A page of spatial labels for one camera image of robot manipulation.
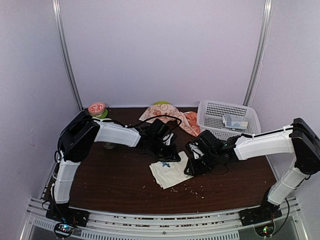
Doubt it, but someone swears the red patterned bowl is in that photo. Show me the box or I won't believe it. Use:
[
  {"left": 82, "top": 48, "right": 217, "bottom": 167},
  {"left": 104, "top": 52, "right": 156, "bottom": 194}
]
[{"left": 88, "top": 102, "right": 106, "bottom": 113}]

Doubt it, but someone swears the white towel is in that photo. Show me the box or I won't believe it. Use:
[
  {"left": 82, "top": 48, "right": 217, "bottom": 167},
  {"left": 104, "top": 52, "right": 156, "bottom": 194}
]
[{"left": 149, "top": 151, "right": 193, "bottom": 190}]

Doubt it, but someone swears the green bowl behind towel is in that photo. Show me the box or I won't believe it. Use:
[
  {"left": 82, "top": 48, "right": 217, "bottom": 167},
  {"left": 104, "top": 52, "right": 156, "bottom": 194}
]
[{"left": 153, "top": 101, "right": 171, "bottom": 106}]

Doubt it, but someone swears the rolled grey blue towel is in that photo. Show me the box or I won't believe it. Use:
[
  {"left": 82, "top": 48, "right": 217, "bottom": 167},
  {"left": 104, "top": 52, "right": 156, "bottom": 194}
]
[{"left": 222, "top": 114, "right": 249, "bottom": 130}]

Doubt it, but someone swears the orange patterned towel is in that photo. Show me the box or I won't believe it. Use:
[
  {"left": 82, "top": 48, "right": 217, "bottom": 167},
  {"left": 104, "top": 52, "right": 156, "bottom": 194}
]
[{"left": 139, "top": 104, "right": 201, "bottom": 137}]

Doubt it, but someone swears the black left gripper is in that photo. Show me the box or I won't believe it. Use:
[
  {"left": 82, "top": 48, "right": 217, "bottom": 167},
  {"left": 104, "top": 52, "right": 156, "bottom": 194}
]
[{"left": 149, "top": 137, "right": 181, "bottom": 162}]

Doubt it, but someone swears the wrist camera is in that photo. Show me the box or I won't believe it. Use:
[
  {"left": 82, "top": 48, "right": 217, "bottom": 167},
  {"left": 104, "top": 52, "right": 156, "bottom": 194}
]
[
  {"left": 187, "top": 143, "right": 204, "bottom": 160},
  {"left": 162, "top": 133, "right": 176, "bottom": 146}
]

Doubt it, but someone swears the aluminium frame post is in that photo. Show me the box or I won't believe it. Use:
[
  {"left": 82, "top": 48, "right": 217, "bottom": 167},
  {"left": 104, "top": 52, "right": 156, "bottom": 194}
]
[
  {"left": 243, "top": 0, "right": 274, "bottom": 107},
  {"left": 52, "top": 0, "right": 84, "bottom": 111}
]

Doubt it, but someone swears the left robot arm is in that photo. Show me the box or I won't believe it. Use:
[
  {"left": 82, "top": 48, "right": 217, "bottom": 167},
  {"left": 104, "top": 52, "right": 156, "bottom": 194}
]
[{"left": 46, "top": 110, "right": 181, "bottom": 227}]

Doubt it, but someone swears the right aluminium frame post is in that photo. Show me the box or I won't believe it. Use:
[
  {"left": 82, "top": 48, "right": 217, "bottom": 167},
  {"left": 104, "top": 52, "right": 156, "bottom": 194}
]
[{"left": 243, "top": 0, "right": 274, "bottom": 107}]

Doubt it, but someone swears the white plastic basket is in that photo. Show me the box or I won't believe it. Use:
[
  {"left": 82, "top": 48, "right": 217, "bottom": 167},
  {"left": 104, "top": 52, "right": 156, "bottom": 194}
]
[{"left": 197, "top": 100, "right": 261, "bottom": 141}]

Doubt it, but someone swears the green saucer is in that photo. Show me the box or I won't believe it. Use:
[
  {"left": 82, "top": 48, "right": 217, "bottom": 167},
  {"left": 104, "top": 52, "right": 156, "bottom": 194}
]
[{"left": 90, "top": 108, "right": 108, "bottom": 119}]

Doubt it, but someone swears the white ceramic mug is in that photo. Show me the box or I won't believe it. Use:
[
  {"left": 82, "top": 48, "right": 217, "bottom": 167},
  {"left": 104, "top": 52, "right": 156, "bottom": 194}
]
[{"left": 103, "top": 142, "right": 117, "bottom": 150}]

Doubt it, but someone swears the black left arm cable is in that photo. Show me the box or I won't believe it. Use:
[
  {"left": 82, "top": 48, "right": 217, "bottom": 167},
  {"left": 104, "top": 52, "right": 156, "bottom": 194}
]
[{"left": 109, "top": 115, "right": 183, "bottom": 133}]

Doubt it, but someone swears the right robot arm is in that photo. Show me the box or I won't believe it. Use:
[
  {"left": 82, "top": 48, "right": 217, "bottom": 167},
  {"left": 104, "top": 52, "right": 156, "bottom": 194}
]
[{"left": 184, "top": 118, "right": 320, "bottom": 226}]

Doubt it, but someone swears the left aluminium frame post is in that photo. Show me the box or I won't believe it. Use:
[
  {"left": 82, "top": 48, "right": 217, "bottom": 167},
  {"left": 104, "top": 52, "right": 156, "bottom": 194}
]
[{"left": 52, "top": 0, "right": 84, "bottom": 111}]

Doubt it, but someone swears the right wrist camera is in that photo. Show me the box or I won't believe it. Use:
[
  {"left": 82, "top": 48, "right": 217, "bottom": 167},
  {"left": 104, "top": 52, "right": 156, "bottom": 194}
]
[{"left": 187, "top": 143, "right": 204, "bottom": 160}]

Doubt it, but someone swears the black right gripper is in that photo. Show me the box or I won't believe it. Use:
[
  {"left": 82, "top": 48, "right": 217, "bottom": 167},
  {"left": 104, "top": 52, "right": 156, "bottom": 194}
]
[{"left": 184, "top": 150, "right": 219, "bottom": 177}]

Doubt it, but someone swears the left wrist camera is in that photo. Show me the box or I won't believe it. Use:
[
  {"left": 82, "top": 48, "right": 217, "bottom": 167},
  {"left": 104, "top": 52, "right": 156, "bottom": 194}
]
[{"left": 162, "top": 133, "right": 176, "bottom": 146}]

